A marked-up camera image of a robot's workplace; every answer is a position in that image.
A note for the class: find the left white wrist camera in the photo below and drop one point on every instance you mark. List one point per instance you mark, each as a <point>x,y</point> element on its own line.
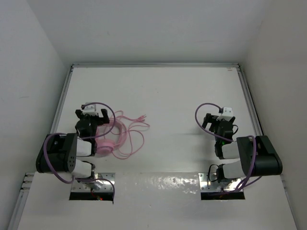
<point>89,109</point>

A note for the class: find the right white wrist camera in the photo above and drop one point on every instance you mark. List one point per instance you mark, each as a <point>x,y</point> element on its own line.
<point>226,114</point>

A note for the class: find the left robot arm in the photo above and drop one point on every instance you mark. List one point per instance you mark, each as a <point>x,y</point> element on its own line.
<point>60,152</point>

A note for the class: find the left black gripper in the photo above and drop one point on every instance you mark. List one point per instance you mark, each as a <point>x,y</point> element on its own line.
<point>100,120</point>

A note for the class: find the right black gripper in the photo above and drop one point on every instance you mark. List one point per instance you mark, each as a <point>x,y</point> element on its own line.
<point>211,119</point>

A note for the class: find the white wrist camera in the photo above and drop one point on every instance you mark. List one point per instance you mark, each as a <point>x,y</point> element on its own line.
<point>226,114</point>
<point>89,109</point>

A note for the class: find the metal base plate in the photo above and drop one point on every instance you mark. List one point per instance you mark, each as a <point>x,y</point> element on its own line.
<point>102,184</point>
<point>209,183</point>

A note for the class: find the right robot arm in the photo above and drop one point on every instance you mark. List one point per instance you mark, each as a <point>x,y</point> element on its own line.
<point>255,156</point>

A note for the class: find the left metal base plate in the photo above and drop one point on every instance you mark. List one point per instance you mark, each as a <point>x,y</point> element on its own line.
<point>102,184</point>

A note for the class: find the pink headphones with cable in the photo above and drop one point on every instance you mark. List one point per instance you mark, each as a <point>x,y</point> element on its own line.
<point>116,137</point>

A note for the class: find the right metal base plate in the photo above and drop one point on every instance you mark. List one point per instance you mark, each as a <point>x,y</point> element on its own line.
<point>209,183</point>

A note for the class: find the aluminium table frame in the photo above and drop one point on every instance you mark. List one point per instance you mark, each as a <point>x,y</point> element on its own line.
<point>158,188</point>

